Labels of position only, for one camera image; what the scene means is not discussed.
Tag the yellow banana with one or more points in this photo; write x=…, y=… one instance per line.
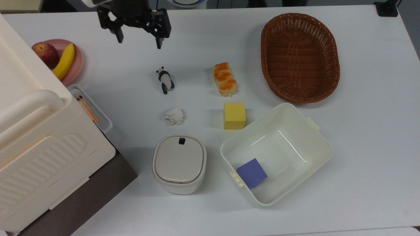
x=64, y=62

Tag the brown wicker basket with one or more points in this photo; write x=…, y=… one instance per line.
x=300, y=57

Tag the white plastic bin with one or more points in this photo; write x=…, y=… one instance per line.
x=288, y=147

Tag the small white lidded trash can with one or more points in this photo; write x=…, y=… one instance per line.
x=179, y=163

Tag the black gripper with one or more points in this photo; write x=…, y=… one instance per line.
x=131, y=9

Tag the cream plastic cabinet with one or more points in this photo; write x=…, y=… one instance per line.
x=36, y=141

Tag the dark brown wooden base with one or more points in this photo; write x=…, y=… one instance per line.
x=98, y=193

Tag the red apple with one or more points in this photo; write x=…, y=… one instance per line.
x=46, y=54

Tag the yellow cube block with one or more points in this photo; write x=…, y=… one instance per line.
x=234, y=116

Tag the black camera stand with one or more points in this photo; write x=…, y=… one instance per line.
x=386, y=8

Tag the purple cube block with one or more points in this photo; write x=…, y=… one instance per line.
x=252, y=172

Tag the orange glazed bread loaf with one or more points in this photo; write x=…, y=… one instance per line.
x=225, y=79

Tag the pink plate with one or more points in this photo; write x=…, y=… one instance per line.
x=76, y=64

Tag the small panda figurine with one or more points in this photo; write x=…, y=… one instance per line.
x=165, y=79

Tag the crumpled white paper ball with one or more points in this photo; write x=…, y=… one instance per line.
x=174, y=115

